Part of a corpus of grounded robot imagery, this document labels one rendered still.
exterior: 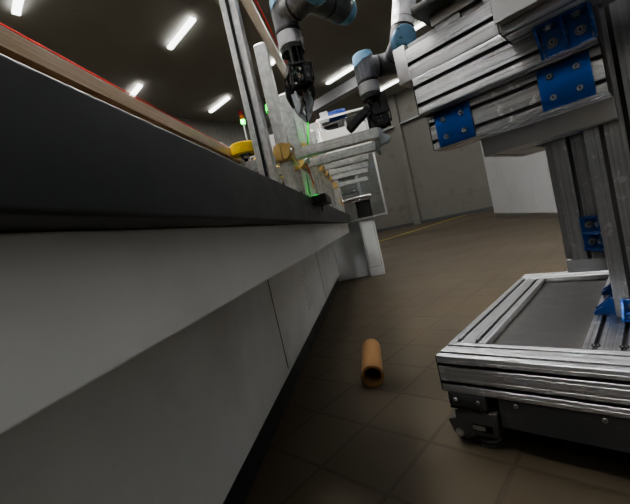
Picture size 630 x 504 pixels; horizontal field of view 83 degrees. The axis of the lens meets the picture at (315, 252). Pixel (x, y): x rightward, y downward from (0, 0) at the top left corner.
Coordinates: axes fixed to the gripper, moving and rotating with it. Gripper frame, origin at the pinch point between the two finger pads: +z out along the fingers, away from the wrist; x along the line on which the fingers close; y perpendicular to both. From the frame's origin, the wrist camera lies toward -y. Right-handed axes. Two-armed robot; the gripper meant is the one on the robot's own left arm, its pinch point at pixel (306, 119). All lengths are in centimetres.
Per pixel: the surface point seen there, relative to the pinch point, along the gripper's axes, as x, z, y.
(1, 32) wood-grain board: -49, 4, 60
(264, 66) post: -9.5, -15.7, 3.2
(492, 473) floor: 12, 93, 41
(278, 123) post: -9.2, 1.1, 3.3
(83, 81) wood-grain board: -45, 5, 49
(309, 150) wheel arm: -1.5, 9.9, 1.6
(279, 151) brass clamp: -11.2, 9.6, 5.5
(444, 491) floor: 1, 93, 41
